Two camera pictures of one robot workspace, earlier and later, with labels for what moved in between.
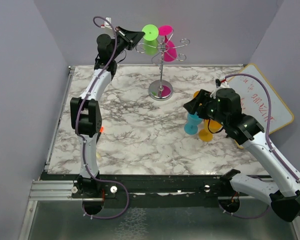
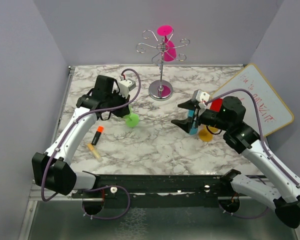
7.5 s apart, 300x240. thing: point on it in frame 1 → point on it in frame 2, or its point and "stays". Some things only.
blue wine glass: x=191 y=127 stays
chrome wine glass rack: x=161 y=89 stays
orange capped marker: x=101 y=130 stays
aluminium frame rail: x=55 y=189 stays
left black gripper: x=129 y=37 → x=122 y=112
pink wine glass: x=170 y=53 stays
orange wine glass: x=211 y=127 stays
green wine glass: x=150 y=39 → x=132 y=120
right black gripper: x=204 y=97 → x=190 y=105
